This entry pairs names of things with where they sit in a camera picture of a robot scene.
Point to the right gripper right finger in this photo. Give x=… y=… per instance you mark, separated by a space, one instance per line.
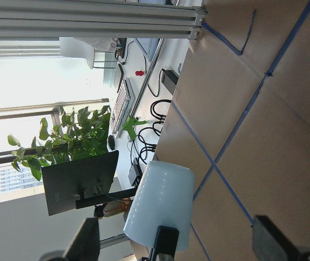
x=269 y=243

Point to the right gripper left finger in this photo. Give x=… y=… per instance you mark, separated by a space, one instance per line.
x=86 y=243

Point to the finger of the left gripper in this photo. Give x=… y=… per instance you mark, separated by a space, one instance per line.
x=165 y=244

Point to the light blue cup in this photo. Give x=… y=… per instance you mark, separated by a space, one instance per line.
x=164 y=197

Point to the black monitor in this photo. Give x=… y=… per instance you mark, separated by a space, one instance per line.
x=81 y=183

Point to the green potted plant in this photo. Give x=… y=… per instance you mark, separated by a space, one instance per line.
x=79 y=135

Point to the white keyboard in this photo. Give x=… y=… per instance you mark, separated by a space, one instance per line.
x=122 y=107

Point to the black power adapter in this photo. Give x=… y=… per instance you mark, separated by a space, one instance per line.
x=169 y=79

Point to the red small object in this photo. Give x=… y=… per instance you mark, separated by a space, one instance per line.
x=139 y=73

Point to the blue teach pendant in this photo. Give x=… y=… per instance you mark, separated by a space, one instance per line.
x=148 y=46

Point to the green handled reacher grabber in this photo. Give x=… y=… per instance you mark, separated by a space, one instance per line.
x=130 y=120

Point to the aluminium frame post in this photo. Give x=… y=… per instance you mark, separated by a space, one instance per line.
x=49 y=20

